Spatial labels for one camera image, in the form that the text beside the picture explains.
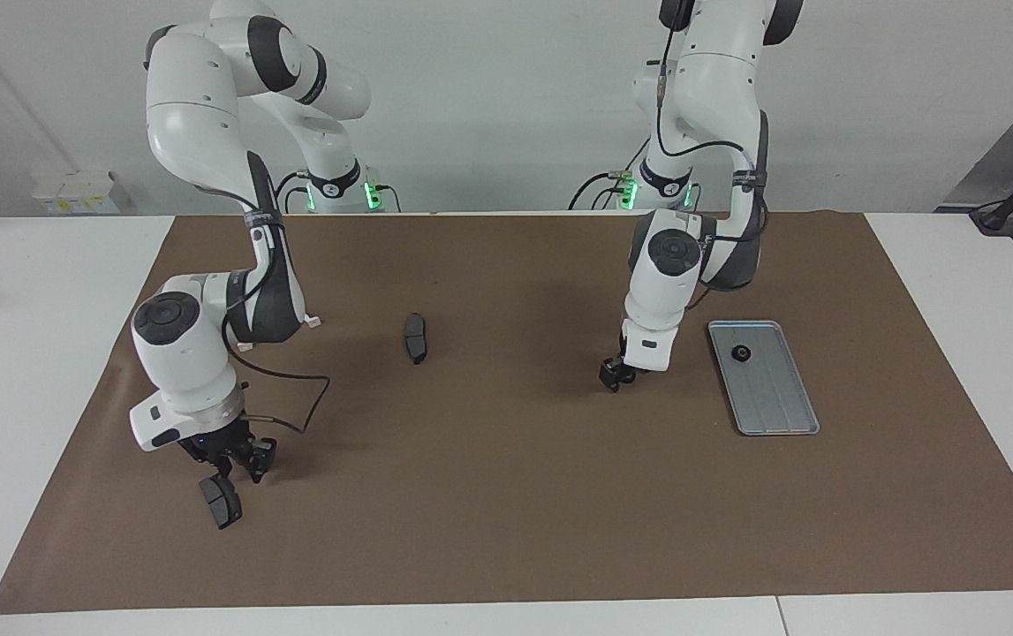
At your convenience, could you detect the silver metal tray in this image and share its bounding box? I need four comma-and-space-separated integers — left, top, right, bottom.
707, 320, 821, 437

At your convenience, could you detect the white wall socket box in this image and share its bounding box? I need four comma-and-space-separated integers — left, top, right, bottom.
32, 170, 132, 216

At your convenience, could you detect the black base cable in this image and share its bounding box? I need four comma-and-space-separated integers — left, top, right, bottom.
570, 132, 653, 211
273, 170, 311, 215

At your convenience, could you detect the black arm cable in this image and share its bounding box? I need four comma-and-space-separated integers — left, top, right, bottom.
654, 0, 772, 244
222, 265, 331, 435

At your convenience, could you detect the short grey brake pad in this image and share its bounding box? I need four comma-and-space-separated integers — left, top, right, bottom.
198, 474, 244, 531

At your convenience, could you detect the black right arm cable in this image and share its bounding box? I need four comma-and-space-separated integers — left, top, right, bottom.
222, 265, 331, 435

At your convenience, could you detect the long grey brake pad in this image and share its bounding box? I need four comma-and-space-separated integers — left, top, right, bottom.
404, 312, 429, 366

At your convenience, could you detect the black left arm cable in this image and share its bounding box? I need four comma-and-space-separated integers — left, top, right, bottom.
654, 0, 772, 244

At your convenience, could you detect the white curved plastic bracket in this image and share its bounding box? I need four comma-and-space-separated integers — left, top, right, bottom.
237, 311, 323, 352

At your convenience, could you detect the brown table mat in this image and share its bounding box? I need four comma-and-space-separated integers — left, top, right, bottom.
0, 212, 1013, 616

